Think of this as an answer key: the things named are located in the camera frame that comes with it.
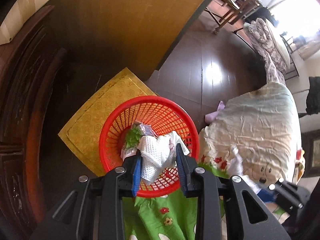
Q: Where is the cream cardboard box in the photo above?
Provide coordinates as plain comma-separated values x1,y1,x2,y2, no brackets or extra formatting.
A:
0,0,52,46

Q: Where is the black metal bed frame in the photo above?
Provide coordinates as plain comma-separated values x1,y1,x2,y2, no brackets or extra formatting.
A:
280,32,300,80

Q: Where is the dark hanging jacket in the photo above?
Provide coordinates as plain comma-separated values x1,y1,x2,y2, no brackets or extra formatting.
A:
305,76,320,117

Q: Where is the white pillow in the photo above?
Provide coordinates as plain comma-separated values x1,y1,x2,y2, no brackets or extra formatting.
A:
265,20,293,66

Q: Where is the carved wooden chair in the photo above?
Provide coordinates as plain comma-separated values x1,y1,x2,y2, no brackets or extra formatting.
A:
205,0,263,34

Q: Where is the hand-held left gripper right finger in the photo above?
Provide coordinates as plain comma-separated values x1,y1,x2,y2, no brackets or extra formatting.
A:
176,142,292,240

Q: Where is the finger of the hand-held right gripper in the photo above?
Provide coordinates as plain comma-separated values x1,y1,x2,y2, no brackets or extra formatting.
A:
259,177,304,211

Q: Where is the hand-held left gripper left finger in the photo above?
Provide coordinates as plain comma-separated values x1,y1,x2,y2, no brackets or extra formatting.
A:
29,152,143,240

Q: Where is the framed wall painting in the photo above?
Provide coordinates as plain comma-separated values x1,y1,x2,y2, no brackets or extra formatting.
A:
302,130,320,178

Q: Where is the cartoon printed blanket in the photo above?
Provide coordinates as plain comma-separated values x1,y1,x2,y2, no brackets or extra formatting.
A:
122,82,303,240

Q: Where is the floral folded quilt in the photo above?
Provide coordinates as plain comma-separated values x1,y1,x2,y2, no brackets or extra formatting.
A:
244,17,288,83

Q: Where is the green tea packaging bag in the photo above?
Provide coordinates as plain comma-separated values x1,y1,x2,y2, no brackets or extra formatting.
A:
121,121,153,161

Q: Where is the red plastic basket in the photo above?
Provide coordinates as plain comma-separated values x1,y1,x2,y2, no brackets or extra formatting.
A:
99,96,200,197

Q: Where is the yellow wooden cabinet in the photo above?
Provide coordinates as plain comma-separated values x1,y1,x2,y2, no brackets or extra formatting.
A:
50,0,223,71

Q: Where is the white paper towel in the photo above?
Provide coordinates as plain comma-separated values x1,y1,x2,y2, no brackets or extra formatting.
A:
139,131,190,184

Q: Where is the yellow patterned flat box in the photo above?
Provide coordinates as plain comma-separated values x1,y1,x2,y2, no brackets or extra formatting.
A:
58,67,160,178

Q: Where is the purple bed sheet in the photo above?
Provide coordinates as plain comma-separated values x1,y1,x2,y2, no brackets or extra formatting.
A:
205,101,227,123

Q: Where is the dark carved wooden furniture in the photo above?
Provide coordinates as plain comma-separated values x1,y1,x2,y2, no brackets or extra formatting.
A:
0,5,65,230

